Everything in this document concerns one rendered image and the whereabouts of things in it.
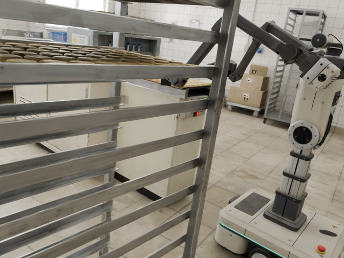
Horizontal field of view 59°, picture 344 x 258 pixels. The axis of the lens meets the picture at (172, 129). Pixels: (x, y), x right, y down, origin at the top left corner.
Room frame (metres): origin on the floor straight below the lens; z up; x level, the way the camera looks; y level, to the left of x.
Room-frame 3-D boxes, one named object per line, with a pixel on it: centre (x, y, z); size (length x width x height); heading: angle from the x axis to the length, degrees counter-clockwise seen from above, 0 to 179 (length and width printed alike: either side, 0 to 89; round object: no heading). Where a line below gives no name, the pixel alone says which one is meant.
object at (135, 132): (2.29, 0.15, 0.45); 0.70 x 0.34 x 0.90; 52
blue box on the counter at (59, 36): (5.25, 1.95, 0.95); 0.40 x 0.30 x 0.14; 151
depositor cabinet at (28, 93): (2.89, 0.92, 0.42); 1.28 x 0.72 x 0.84; 52
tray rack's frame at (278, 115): (5.07, -1.84, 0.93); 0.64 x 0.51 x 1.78; 151
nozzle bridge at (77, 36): (2.60, 0.55, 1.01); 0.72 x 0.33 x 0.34; 142
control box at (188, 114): (2.07, -0.14, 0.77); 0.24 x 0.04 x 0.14; 142
